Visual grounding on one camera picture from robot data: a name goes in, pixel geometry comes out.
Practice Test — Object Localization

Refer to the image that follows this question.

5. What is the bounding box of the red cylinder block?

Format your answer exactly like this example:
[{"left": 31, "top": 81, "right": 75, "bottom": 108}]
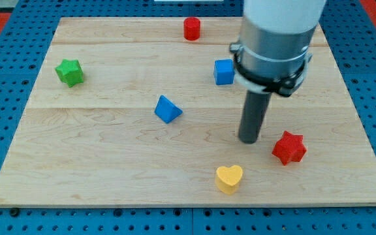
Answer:
[{"left": 183, "top": 17, "right": 201, "bottom": 40}]

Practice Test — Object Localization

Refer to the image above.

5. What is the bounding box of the red star block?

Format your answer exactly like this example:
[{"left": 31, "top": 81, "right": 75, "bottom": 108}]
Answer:
[{"left": 272, "top": 131, "right": 307, "bottom": 166}]

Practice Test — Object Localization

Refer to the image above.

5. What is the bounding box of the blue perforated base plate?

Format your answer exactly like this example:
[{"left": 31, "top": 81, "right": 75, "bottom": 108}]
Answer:
[{"left": 0, "top": 0, "right": 376, "bottom": 234}]

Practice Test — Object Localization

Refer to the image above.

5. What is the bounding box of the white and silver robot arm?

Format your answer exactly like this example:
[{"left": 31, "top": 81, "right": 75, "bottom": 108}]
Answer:
[{"left": 229, "top": 0, "right": 326, "bottom": 97}]

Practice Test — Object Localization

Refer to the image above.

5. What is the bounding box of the wooden board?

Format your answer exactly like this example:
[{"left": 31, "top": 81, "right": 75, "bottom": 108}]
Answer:
[{"left": 0, "top": 18, "right": 376, "bottom": 208}]

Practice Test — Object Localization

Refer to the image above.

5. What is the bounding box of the yellow heart block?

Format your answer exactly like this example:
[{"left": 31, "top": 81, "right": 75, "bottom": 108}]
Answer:
[{"left": 215, "top": 165, "right": 243, "bottom": 195}]

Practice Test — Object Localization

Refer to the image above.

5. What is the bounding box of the blue triangle block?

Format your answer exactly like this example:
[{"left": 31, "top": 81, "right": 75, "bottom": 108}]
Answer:
[{"left": 154, "top": 95, "right": 183, "bottom": 124}]

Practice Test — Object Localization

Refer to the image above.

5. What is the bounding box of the blue cube block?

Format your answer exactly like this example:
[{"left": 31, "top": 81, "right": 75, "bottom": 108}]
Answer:
[{"left": 213, "top": 59, "right": 234, "bottom": 86}]

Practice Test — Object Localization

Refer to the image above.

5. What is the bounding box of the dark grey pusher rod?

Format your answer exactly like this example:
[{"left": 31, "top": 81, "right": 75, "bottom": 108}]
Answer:
[{"left": 238, "top": 91, "right": 272, "bottom": 144}]

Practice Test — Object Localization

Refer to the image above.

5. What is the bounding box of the green star block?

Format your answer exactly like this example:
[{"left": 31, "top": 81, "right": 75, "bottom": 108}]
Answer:
[{"left": 55, "top": 59, "right": 84, "bottom": 87}]

